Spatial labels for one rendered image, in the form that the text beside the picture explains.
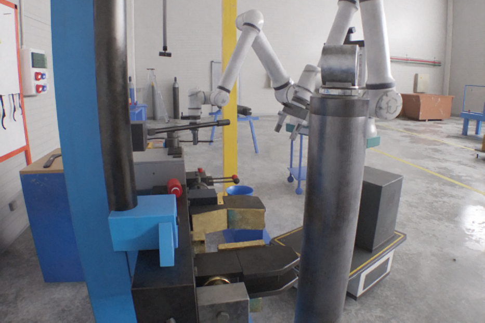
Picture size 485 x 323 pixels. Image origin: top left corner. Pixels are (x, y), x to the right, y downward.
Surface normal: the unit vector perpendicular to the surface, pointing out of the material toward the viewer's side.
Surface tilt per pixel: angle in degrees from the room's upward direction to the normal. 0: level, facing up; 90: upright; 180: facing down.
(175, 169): 90
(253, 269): 0
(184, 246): 0
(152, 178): 90
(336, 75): 121
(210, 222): 90
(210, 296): 0
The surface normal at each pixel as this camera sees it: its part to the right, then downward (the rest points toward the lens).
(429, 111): 0.25, 0.21
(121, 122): 0.71, 0.15
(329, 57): -0.39, -0.15
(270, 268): 0.00, -0.98
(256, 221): -0.06, 0.21
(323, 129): -0.73, 0.15
